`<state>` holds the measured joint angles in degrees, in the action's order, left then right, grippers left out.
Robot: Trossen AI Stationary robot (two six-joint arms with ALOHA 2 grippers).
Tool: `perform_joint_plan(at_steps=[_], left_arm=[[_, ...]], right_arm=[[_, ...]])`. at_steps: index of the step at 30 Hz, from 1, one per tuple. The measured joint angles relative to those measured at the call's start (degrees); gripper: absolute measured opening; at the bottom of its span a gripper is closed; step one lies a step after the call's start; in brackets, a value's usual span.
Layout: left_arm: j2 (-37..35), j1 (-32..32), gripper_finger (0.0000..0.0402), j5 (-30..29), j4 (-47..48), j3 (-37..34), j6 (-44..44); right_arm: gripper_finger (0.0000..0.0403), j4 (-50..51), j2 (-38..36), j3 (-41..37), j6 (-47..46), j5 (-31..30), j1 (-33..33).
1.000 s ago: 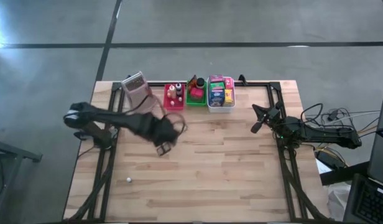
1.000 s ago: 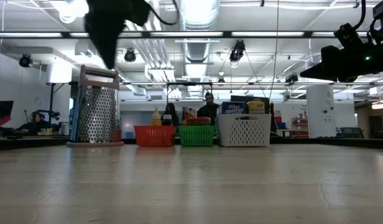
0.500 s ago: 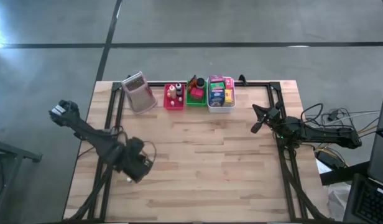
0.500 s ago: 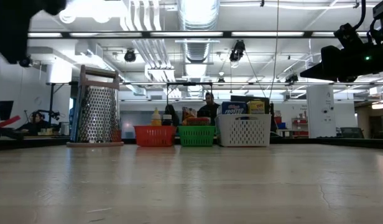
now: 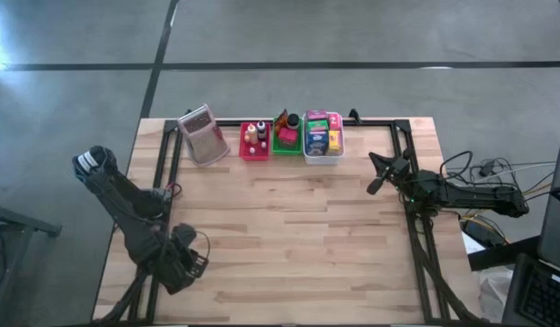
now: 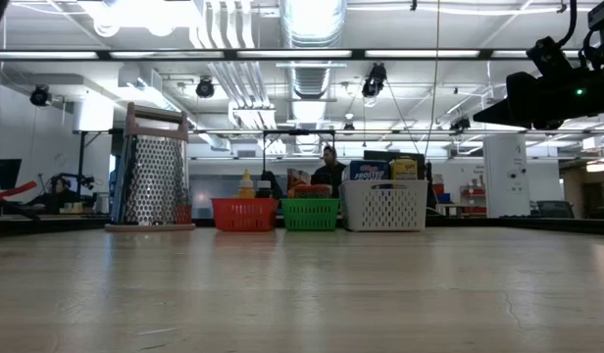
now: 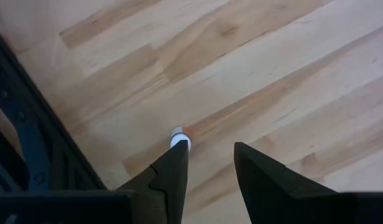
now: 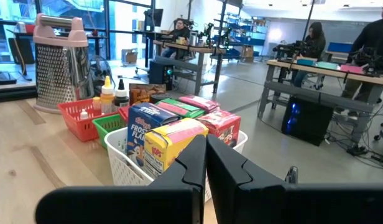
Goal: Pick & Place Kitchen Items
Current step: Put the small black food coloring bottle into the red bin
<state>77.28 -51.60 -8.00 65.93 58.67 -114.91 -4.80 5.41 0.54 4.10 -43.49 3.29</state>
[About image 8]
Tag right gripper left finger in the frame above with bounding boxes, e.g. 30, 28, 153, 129
149, 134, 208, 224

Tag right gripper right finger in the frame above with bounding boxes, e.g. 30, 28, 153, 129
206, 134, 287, 224

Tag yellow Corn Pops cereal box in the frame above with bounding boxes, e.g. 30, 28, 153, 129
144, 118, 210, 180

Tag red mini cereal box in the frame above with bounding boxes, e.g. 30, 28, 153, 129
196, 109, 242, 149

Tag green Apple Jacks cereal box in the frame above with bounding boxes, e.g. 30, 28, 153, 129
155, 98, 206, 119

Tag blue Frosted Flakes cereal box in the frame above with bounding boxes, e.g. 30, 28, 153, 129
126, 103, 182, 167

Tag pink mini cereal box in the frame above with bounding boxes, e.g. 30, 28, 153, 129
178, 95, 221, 114

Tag spice jar with black lid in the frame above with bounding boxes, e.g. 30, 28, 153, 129
149, 93, 172, 105

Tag dark bottle with black nozzle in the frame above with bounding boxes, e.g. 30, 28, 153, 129
113, 78, 130, 112

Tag orange bottle with white label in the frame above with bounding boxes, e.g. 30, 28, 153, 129
99, 75, 115, 115

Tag black clamp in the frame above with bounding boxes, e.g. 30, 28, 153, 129
284, 166, 300, 185

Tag white plastic basket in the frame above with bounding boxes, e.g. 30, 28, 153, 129
104, 126, 249, 203

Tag green plastic basket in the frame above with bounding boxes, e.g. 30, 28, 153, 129
92, 114, 129, 149

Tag computer tower blue lights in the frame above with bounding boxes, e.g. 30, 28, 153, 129
281, 96, 335, 147

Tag black computer tower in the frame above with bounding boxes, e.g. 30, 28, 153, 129
149, 60, 175, 91

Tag red plastic basket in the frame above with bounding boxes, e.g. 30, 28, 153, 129
57, 98, 119, 143

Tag cardboard box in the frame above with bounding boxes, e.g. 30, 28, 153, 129
121, 49, 139, 66

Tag person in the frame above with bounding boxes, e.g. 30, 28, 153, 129
162, 18, 192, 60
334, 0, 383, 116
291, 21, 327, 88

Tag teal box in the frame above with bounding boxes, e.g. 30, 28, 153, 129
296, 58, 317, 67
316, 61, 339, 70

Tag blue storage shelf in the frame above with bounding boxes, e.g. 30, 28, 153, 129
224, 12, 269, 60

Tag black background monitor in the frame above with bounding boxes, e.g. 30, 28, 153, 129
144, 8, 164, 32

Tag blue bin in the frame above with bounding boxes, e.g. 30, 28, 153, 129
327, 42, 354, 54

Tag black slanted pole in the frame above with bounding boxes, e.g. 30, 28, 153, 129
302, 0, 316, 41

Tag dark side monitor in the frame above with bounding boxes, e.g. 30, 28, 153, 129
7, 37, 35, 65

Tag flat black device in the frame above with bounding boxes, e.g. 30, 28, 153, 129
0, 71, 17, 86

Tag wooden workbench grey frame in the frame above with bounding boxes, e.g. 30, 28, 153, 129
258, 58, 383, 150
153, 40, 227, 96

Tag tangle of floor cables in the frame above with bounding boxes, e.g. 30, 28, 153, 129
326, 93, 383, 174

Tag metal box grater pink frame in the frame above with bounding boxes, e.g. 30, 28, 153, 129
32, 12, 95, 114

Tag black aluminium table frame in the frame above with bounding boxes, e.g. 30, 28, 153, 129
0, 85, 39, 103

